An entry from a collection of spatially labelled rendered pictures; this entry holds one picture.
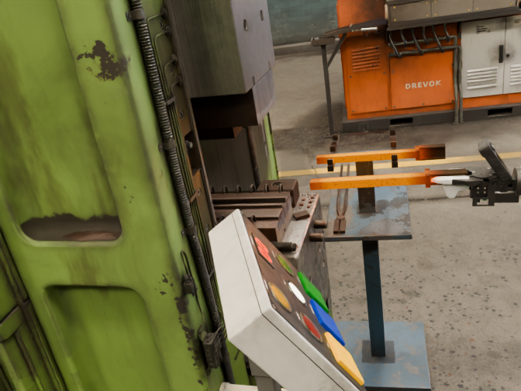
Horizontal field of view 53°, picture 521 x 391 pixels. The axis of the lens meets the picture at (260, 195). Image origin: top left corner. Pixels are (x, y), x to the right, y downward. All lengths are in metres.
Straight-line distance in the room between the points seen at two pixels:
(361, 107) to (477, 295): 2.63
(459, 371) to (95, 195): 1.67
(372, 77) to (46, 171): 3.92
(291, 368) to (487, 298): 2.01
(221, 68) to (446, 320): 1.76
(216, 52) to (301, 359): 0.71
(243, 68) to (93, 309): 0.72
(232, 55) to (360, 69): 3.70
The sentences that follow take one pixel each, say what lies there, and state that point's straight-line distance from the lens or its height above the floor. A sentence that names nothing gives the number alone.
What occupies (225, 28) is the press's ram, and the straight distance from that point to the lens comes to 1.20.
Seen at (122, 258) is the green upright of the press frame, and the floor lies 1.08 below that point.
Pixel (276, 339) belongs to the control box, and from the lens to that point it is 0.79.
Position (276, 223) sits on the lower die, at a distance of 1.43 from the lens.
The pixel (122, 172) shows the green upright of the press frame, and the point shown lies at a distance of 1.11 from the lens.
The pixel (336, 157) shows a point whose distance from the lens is 1.78.
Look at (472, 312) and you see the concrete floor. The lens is 2.67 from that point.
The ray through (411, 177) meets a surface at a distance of 1.42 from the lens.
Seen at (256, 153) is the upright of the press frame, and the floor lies 1.05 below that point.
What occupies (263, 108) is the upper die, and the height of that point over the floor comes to 1.29.
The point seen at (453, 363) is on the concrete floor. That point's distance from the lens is 2.41.
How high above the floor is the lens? 1.66
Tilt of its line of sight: 25 degrees down
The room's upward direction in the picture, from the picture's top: 10 degrees counter-clockwise
